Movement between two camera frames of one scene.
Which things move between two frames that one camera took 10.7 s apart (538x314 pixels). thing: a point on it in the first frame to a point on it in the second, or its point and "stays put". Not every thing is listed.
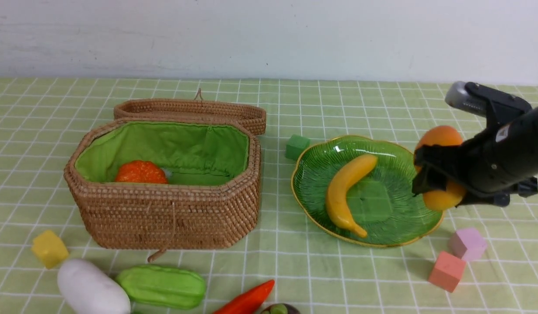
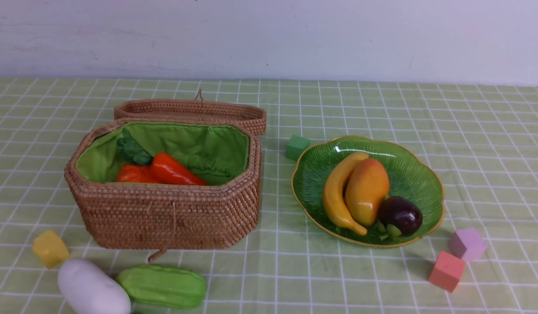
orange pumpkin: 141,171 stays put
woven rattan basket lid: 196,107 stays put
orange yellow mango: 441,199 to 367,185
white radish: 86,291 stays put
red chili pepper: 246,304 to 165,170
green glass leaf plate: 379,200 stays put
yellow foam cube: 49,248 stays put
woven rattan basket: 213,167 stays put
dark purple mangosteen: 279,308 to 398,216
